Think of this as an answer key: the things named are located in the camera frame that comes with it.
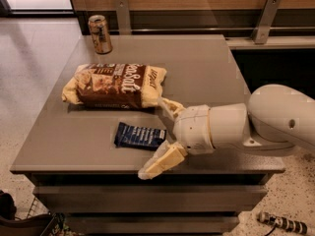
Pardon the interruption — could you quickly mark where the left metal bracket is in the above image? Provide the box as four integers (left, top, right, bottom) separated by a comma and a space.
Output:
114, 0, 132, 35

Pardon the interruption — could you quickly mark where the grey drawer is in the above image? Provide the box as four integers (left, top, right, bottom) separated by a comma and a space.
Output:
33, 186, 267, 213
67, 216, 239, 235

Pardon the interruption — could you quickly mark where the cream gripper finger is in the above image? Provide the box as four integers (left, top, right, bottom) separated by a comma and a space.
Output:
157, 97, 185, 120
138, 141, 188, 180

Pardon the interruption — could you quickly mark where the black white striped handle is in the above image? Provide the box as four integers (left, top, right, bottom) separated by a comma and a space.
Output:
257, 211, 315, 236

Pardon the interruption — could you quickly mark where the brown sea salt chip bag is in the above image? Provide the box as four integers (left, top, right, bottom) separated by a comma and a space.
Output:
61, 64, 166, 109

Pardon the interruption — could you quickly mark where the upper grey drawer front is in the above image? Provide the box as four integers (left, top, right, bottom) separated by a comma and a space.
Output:
33, 186, 267, 213

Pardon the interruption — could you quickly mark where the right metal bracket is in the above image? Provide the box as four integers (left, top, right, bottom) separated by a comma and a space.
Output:
252, 0, 282, 44

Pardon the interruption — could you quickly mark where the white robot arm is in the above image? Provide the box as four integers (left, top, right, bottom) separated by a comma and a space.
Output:
138, 85, 315, 180

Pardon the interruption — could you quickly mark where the blue rxbar blueberry bar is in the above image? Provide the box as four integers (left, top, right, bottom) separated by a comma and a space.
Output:
114, 122, 166, 150

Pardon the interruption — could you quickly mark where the orange soda can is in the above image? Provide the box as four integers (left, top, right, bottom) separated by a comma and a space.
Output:
89, 15, 112, 54

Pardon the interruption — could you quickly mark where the metal bracket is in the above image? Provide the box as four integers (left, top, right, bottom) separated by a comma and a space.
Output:
114, 0, 132, 35
252, 0, 282, 44

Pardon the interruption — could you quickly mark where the lower grey drawer front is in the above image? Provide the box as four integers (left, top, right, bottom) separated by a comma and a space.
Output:
67, 216, 239, 235

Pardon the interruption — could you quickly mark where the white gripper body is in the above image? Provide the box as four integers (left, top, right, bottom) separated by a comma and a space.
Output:
173, 105, 215, 155

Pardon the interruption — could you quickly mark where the horizontal metal rail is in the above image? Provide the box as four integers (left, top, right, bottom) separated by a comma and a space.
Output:
109, 26, 315, 33

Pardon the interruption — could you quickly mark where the wire basket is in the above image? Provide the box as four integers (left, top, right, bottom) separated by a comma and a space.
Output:
27, 198, 73, 236

